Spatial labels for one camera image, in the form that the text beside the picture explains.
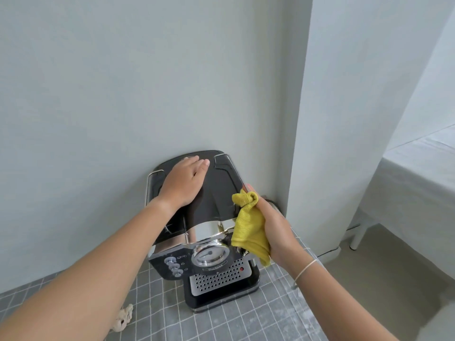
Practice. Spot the person's right hand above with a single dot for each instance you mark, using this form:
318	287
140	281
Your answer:
280	234

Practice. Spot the person's left hand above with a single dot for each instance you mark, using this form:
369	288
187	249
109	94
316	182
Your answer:
181	184

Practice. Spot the person's left fingers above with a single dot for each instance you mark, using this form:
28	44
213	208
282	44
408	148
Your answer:
193	162

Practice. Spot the person's right fingers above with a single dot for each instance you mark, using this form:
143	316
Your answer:
250	188

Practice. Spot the black and chrome espresso machine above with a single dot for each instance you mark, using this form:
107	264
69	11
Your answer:
209	195

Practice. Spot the yellow cleaning cloth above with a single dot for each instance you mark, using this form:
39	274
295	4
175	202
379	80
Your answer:
248	230

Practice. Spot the person's right forearm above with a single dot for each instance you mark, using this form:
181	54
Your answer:
337	305

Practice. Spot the person's left forearm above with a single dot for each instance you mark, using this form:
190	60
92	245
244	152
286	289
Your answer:
89	273

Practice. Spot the grey checkered tablecloth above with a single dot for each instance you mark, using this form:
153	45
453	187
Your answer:
248	319

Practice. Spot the bed with white sheet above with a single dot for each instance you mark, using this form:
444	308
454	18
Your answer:
416	188

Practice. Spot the white knotted tassel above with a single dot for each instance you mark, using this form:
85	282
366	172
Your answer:
122	317

